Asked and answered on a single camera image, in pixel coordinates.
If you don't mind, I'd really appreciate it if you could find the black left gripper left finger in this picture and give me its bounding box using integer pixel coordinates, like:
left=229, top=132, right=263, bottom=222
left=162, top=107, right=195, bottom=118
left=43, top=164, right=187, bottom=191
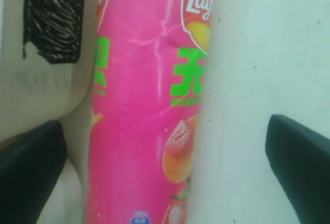
left=1, top=120, right=67, bottom=223

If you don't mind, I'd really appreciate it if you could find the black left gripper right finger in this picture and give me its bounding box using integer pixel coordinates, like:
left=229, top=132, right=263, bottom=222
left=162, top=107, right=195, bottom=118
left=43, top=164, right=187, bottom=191
left=265, top=114, right=329, bottom=223

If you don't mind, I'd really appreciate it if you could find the pink chips can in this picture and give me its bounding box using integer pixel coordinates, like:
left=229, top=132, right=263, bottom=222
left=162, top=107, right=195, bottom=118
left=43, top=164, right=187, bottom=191
left=85, top=0, right=215, bottom=224

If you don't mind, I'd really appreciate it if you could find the middle cream plastic bin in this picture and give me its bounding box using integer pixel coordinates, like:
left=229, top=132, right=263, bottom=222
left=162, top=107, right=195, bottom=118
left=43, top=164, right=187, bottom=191
left=0, top=0, right=98, bottom=147

